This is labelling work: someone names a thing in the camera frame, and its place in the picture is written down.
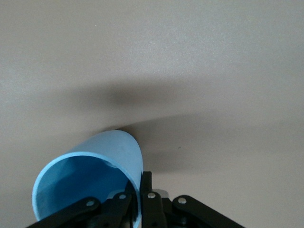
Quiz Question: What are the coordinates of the light blue plastic cup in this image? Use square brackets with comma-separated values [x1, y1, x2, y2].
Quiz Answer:
[32, 129, 145, 228]

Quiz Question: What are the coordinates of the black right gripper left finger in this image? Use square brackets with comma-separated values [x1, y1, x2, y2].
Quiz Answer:
[26, 181, 140, 228]

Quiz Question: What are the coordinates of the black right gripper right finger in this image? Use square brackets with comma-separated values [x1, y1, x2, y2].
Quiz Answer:
[140, 171, 246, 228]

